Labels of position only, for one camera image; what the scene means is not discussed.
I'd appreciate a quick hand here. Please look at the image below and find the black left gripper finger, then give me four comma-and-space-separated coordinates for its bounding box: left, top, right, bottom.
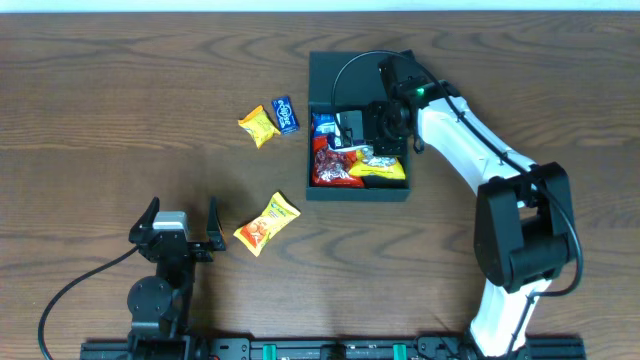
206, 196, 224, 245
130, 197, 160, 233

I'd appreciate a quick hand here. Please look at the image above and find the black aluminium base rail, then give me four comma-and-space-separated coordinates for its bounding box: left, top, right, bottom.
79, 335, 586, 360

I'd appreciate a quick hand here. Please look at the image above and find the blue eclipse mint tin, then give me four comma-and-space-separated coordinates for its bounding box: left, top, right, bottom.
271, 96, 299, 135

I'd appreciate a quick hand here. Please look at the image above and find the black cardboard box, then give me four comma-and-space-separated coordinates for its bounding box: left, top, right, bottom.
306, 52, 411, 202

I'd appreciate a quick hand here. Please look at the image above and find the small yellow biscuit packet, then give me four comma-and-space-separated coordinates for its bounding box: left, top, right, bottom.
238, 105, 281, 149

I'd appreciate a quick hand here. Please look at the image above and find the yellow Hacks candy bag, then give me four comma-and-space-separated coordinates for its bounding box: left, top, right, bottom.
349, 147, 406, 180

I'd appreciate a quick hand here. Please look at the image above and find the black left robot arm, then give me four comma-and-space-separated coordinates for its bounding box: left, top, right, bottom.
126, 197, 226, 359

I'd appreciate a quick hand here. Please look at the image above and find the orange yellow snack packet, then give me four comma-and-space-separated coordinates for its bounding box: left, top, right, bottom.
234, 192, 301, 257

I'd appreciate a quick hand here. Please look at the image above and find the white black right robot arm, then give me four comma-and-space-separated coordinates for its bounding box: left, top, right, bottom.
365, 50, 586, 359

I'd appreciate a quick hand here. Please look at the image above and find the dark blue wafer packet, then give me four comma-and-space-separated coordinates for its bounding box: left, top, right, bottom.
327, 133, 364, 152

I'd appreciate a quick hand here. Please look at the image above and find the blue cookie roll pack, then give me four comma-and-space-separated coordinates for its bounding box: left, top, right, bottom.
312, 113, 336, 137

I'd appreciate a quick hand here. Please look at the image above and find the red Hacks candy bag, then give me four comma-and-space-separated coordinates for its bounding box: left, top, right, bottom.
311, 136, 365, 188

